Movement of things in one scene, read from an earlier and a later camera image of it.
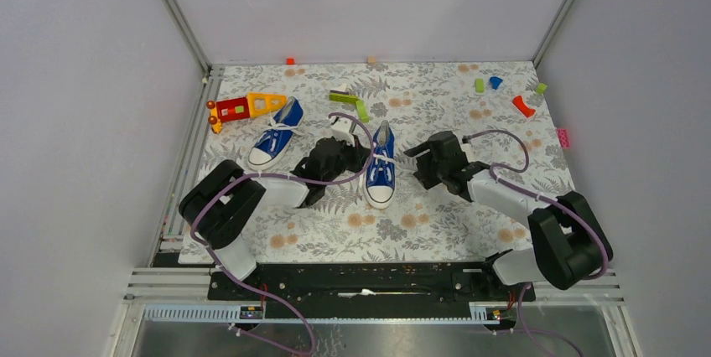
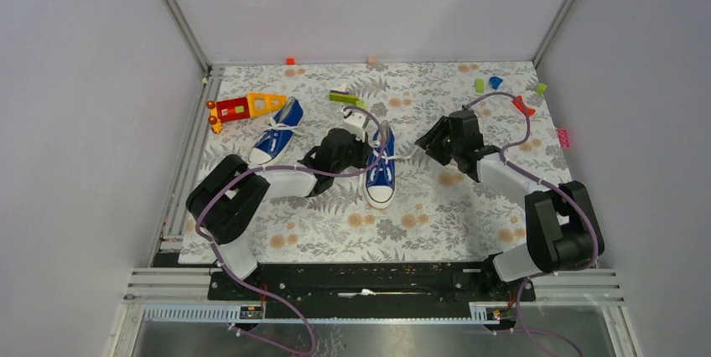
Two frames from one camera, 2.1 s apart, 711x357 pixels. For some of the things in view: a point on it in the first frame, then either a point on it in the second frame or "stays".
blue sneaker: (380, 184) stays
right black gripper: (423, 174) → (431, 140)
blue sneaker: (274, 142) stays
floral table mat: (341, 131) stays
